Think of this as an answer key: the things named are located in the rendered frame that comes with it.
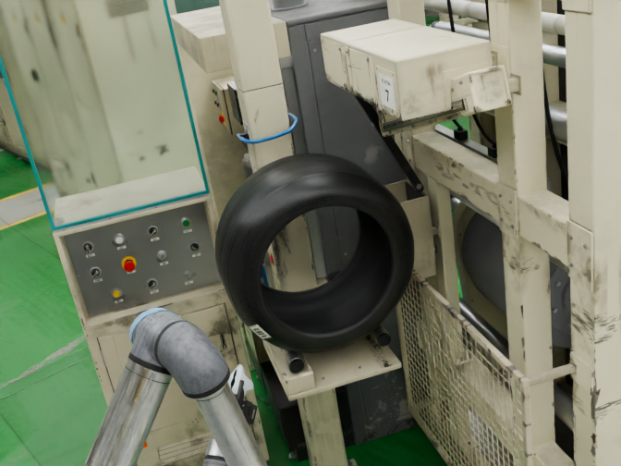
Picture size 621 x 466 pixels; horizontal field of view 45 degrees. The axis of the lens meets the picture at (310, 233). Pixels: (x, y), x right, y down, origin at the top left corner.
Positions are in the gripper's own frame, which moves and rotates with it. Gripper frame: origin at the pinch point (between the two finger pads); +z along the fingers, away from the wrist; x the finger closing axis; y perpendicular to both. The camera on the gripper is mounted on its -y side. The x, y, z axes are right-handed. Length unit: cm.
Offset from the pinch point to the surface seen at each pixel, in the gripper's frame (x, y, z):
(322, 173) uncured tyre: 28, -9, 51
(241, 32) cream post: 10, -36, 90
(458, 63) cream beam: 76, -16, 64
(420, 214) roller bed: 20, 44, 69
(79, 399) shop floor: -202, 59, 20
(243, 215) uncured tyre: 10.2, -18.5, 36.9
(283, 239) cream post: -12, 15, 51
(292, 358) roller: 0.4, 18.7, 9.9
